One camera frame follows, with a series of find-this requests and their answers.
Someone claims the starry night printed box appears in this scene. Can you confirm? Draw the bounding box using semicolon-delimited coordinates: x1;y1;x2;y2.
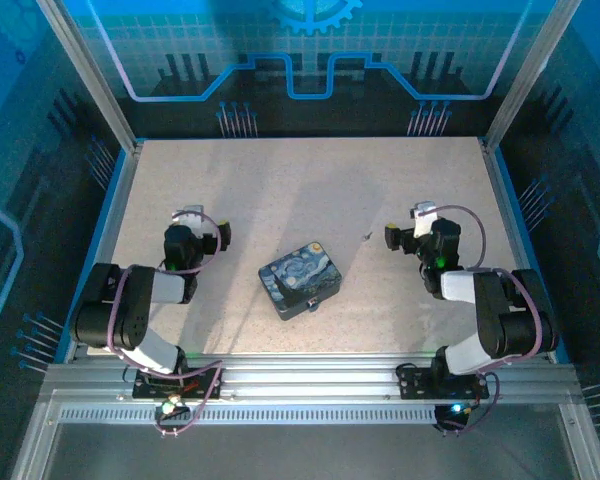
257;241;343;322

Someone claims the blue table edge strip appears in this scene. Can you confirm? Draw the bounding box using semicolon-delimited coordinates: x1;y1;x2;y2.
492;144;560;364
54;145;130;362

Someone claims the aluminium cross beam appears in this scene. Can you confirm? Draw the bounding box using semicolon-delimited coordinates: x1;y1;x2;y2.
42;355;579;404

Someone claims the purple cable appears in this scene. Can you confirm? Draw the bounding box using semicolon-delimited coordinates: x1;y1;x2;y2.
104;209;226;437
432;203;544;436

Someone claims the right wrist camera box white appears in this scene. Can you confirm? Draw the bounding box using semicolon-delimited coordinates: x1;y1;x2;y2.
412;201;437;239

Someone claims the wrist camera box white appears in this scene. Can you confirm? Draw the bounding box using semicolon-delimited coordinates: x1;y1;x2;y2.
171;203;206;227
412;201;437;239

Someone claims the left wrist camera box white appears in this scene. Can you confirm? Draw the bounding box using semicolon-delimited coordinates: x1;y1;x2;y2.
171;203;206;227

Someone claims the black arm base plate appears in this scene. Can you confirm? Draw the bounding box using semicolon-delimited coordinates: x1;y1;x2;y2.
396;363;490;401
131;367;224;401

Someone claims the slotted grey cable duct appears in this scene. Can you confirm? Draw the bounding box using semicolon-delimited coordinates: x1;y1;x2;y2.
54;403;567;427

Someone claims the aluminium frame post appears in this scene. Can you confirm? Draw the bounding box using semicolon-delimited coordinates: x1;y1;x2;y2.
483;0;584;151
35;0;142;152

